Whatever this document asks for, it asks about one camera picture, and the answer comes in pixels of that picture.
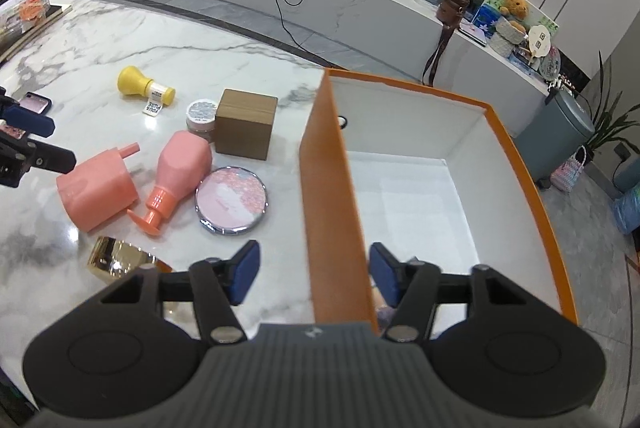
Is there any brown teddy bear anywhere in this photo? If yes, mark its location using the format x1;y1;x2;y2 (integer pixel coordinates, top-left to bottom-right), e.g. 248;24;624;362
500;0;530;21

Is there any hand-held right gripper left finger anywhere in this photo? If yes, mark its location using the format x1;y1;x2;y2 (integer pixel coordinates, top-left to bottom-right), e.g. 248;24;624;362
100;239;262;344

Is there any brown leather bag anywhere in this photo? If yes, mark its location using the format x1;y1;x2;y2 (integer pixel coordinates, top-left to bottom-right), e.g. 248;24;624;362
421;0;471;86

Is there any grey trash bin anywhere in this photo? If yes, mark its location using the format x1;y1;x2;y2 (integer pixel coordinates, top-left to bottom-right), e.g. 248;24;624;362
515;88;596;189

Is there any small white cream jar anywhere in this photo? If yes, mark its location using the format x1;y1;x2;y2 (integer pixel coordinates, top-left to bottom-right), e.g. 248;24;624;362
186;99;219;141

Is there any white notebook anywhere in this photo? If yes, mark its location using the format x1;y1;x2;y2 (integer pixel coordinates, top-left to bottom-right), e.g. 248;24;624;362
457;24;487;46

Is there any pink pump bottle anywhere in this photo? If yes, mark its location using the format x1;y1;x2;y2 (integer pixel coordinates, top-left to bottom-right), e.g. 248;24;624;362
126;131;213;237

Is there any white woven basket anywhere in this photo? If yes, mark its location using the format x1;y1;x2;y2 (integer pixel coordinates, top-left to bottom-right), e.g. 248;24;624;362
490;32;521;57
495;16;527;40

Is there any dark square compact case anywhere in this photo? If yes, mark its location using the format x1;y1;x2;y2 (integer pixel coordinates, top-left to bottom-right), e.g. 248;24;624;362
17;90;53;115

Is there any patterned round hand fan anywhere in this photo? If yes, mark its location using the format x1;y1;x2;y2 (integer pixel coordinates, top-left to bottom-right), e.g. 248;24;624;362
537;46;564;81

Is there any green potted plant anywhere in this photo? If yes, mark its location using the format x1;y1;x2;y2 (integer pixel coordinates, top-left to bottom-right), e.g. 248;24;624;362
585;52;640;159

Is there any gold cream jar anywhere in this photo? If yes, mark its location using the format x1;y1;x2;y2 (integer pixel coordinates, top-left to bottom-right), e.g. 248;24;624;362
86;236;174;281

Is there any round pink compact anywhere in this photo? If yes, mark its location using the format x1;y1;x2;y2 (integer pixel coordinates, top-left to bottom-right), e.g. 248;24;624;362
195;166;269;236

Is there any blue tissue pack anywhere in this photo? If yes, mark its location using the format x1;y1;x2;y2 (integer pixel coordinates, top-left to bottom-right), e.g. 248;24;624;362
472;4;501;39

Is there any black cable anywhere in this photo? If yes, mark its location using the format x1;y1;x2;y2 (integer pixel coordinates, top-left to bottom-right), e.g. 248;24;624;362
274;0;351;71

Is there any pink woven bag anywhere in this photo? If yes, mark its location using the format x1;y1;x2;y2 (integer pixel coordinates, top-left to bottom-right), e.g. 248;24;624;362
550;145;587;195

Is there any blue plastic bag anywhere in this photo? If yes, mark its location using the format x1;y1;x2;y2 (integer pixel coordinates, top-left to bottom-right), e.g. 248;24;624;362
614;188;640;236

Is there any clear storage tray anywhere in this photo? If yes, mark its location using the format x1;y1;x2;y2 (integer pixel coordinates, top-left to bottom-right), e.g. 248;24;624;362
0;0;74;63

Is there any orange-rimmed white box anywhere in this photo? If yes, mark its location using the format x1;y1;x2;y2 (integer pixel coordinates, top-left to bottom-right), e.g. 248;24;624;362
299;68;579;340

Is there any pink plastic cup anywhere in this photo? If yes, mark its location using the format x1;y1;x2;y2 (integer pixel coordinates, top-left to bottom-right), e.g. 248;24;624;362
56;143;141;233

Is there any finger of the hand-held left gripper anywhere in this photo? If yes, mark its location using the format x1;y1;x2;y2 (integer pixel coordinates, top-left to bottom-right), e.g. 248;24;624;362
0;88;56;139
0;130;77;189

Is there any white marble media cabinet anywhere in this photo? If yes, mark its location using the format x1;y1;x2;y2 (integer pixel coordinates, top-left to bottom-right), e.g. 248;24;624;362
80;0;556;109

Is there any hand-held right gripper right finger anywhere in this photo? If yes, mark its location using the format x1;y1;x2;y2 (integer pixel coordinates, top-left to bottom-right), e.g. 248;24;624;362
368;242;551;343

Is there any brown cardboard cube box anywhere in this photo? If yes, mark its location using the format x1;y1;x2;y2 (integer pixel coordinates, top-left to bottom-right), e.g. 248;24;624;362
214;88;279;161

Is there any yellow bottle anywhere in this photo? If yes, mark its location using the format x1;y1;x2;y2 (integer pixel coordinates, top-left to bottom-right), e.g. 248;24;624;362
117;66;177;117

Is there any white round hand fan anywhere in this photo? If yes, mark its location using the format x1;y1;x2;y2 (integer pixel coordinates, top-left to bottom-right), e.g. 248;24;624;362
525;24;554;58

